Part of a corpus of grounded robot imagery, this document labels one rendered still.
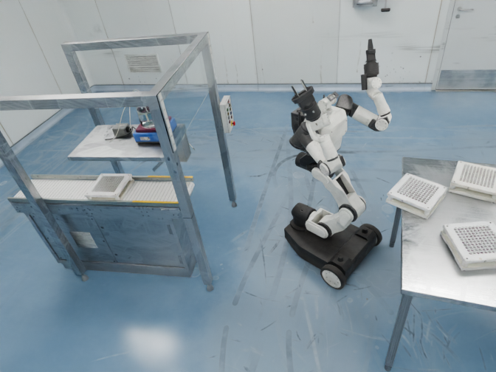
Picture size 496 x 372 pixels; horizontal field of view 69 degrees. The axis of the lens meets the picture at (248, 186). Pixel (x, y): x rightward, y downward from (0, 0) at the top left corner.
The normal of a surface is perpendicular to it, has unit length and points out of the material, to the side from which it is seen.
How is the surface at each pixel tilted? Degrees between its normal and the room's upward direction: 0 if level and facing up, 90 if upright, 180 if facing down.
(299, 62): 90
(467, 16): 90
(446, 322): 0
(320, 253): 0
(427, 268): 0
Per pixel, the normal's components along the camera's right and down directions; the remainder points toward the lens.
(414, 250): -0.11, -0.77
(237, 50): -0.24, 0.63
